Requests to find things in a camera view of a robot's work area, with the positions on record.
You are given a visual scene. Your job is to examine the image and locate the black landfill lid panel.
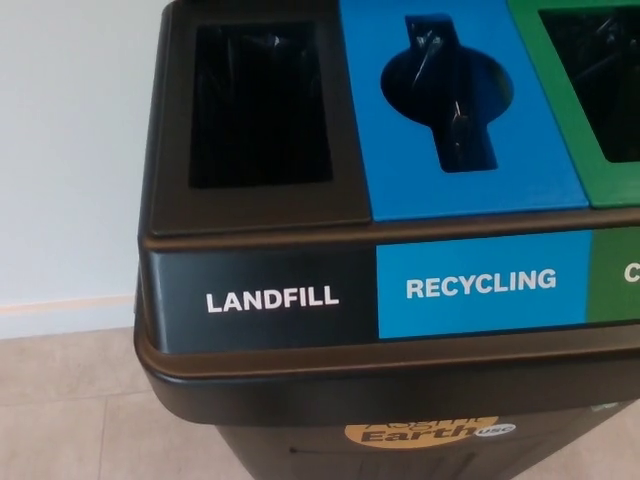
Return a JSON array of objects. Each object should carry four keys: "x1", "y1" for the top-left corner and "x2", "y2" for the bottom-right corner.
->
[{"x1": 148, "y1": 0, "x2": 374, "y2": 239}]

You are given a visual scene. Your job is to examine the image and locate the green compost label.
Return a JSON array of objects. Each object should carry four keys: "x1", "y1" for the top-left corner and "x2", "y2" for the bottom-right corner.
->
[{"x1": 585, "y1": 225, "x2": 640, "y2": 326}]

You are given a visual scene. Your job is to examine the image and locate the small white USC sticker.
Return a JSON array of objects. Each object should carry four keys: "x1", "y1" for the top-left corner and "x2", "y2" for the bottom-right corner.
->
[{"x1": 475, "y1": 422, "x2": 518, "y2": 438}]

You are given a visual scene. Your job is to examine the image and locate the black landfill label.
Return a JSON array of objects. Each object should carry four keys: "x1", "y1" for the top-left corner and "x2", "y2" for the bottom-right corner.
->
[{"x1": 141, "y1": 244, "x2": 380, "y2": 352}]

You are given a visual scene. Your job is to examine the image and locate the round yellow Asgmt Earth sticker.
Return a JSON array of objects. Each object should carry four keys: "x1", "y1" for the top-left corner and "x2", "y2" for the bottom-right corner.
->
[{"x1": 343, "y1": 414, "x2": 501, "y2": 448}]

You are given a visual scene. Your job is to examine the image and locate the blue recycling label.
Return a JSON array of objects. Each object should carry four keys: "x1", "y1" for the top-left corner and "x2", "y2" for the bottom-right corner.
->
[{"x1": 374, "y1": 230, "x2": 597, "y2": 342}]

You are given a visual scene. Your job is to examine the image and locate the black three-stream trash can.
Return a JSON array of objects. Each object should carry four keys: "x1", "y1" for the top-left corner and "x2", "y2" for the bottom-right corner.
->
[{"x1": 132, "y1": 0, "x2": 640, "y2": 480}]

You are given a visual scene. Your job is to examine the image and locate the green compost lid panel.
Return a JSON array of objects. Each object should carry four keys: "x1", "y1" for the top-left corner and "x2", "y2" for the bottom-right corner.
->
[{"x1": 505, "y1": 0, "x2": 640, "y2": 211}]

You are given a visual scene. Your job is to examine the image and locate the blue recycling lid panel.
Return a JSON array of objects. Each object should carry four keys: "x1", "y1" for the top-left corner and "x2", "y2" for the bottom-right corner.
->
[{"x1": 338, "y1": 0, "x2": 591, "y2": 223}]

